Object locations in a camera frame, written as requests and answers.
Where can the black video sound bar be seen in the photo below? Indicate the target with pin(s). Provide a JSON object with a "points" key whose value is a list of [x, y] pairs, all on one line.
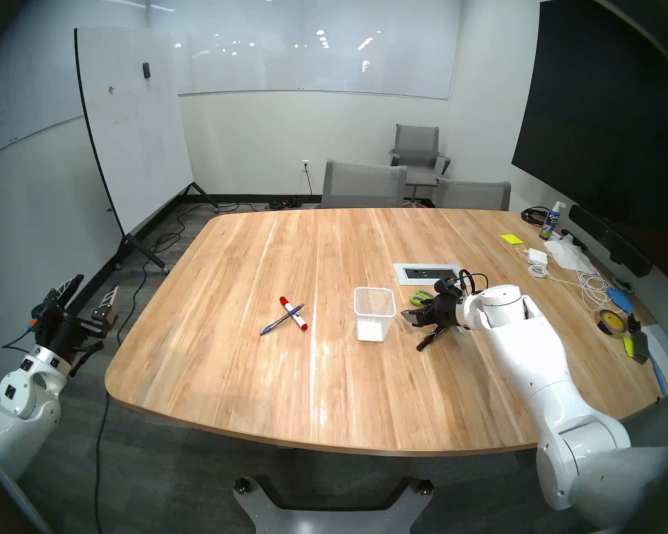
{"points": [[609, 240]]}

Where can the blue flat disc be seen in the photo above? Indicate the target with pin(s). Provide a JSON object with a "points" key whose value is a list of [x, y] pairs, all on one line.
{"points": [[620, 298]]}

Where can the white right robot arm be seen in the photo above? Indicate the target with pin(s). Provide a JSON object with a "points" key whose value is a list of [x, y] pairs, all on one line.
{"points": [[534, 366]]}

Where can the black permanent marker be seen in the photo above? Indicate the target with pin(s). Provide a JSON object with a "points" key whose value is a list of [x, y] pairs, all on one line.
{"points": [[428, 341]]}

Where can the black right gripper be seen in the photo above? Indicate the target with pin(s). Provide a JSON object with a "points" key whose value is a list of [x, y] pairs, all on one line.
{"points": [[445, 313]]}

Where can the yellow and black pad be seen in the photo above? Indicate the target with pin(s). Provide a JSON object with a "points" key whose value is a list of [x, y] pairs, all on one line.
{"points": [[640, 346]]}

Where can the small black bottle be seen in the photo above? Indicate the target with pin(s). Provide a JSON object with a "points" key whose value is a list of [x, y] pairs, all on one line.
{"points": [[633, 323]]}

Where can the silver table power outlet panel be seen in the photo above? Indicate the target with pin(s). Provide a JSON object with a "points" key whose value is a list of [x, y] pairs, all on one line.
{"points": [[399, 274]]}

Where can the white paper sheet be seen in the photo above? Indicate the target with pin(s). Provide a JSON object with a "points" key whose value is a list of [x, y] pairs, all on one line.
{"points": [[665, 355]]}

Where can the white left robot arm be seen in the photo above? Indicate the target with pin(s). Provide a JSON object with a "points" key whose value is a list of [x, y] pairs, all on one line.
{"points": [[16, 410]]}

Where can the white power adapter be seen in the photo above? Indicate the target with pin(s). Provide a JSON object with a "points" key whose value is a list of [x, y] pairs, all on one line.
{"points": [[537, 256]]}

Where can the grey office chair with armrests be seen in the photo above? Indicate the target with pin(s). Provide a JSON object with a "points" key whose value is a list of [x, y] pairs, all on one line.
{"points": [[417, 141]]}

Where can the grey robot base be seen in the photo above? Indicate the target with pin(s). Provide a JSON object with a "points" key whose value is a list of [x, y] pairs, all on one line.
{"points": [[334, 519]]}

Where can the rolling white whiteboard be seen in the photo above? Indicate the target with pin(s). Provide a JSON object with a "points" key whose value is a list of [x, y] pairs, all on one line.
{"points": [[133, 121]]}

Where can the whiteboard cleaner spray bottle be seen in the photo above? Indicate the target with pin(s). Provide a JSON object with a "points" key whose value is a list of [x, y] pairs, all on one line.
{"points": [[550, 224]]}

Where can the blue ballpoint pen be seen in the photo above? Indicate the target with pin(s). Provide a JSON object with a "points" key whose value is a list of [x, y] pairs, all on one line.
{"points": [[273, 327]]}

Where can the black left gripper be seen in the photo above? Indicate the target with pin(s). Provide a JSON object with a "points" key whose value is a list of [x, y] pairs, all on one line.
{"points": [[61, 332]]}

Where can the wide glass wall whiteboard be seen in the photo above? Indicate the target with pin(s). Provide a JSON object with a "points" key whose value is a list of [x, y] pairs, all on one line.
{"points": [[312, 49]]}

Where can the large black wall screen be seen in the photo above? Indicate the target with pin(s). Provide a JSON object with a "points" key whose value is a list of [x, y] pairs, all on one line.
{"points": [[601, 121]]}

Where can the red capped whiteboard marker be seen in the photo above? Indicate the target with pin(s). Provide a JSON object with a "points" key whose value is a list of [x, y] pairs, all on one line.
{"points": [[295, 316]]}

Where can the wall whiteboard with blue writing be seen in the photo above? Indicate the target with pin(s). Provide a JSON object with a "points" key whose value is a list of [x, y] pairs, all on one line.
{"points": [[33, 82]]}

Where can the grey mesh office chair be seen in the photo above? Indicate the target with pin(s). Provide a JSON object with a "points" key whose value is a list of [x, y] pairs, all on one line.
{"points": [[473, 196], [364, 185]]}

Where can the blue stick tool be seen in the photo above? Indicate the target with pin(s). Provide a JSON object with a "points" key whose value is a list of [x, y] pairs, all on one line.
{"points": [[658, 374]]}

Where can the white mesh pen holder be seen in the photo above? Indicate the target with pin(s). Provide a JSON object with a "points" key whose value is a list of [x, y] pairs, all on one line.
{"points": [[369, 331]]}

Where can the yellow tape roll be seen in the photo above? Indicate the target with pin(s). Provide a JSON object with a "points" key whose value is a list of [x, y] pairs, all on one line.
{"points": [[604, 322]]}

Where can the yellow sticky note pad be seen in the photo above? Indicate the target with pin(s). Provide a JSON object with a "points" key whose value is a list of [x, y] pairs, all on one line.
{"points": [[512, 238]]}

